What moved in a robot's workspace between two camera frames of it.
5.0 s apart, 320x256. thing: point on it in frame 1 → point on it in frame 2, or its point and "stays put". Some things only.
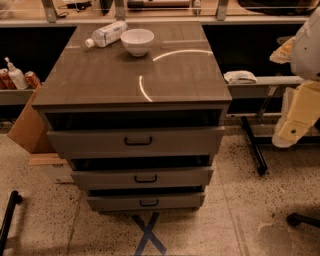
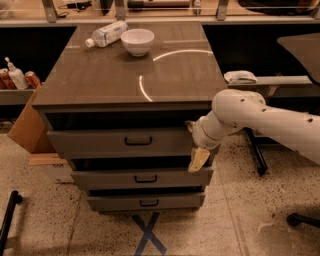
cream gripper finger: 283,54 → 198,157
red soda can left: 6,82 stays put
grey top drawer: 137,143 stays put
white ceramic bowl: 138,41 stays put
